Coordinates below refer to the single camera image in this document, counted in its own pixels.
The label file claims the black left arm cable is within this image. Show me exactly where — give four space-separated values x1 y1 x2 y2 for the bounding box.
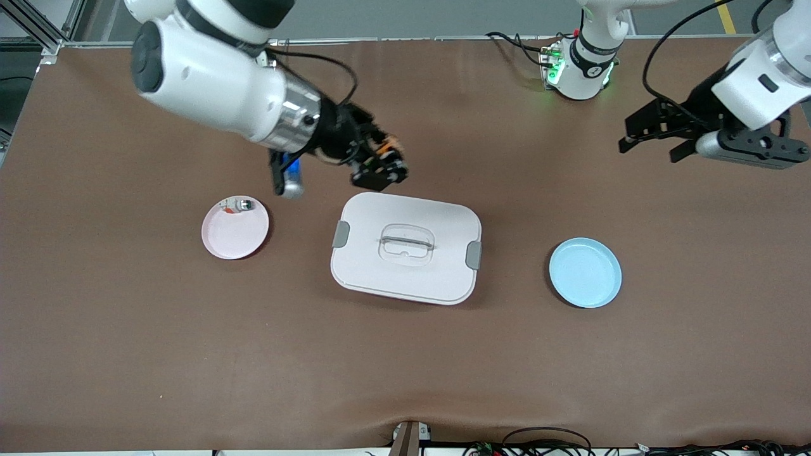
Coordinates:
642 0 780 118

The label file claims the black switch with orange button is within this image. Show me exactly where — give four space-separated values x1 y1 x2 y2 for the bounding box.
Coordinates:
374 133 406 168

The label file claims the metal table edge strip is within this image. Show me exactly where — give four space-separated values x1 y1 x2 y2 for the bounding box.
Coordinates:
60 35 761 48

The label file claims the black cable at arm base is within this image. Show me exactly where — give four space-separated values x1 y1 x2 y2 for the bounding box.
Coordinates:
486 30 558 67

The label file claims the pink round plate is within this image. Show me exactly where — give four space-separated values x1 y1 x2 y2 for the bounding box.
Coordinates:
201 195 270 260

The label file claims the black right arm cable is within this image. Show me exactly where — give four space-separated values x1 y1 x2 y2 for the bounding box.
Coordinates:
266 47 359 107

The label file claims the metal table edge bracket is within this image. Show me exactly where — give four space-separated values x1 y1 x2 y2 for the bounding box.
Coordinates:
388 420 433 456

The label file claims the aluminium frame profile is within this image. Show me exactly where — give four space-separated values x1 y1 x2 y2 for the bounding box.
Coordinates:
0 0 89 64

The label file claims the black cable bundle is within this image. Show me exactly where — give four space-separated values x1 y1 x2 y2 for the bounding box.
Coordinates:
463 426 811 456

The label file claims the light blue round plate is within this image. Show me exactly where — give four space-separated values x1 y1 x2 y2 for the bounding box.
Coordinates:
549 237 623 309

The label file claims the white lidded storage box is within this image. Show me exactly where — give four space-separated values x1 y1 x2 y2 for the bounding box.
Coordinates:
330 191 483 306

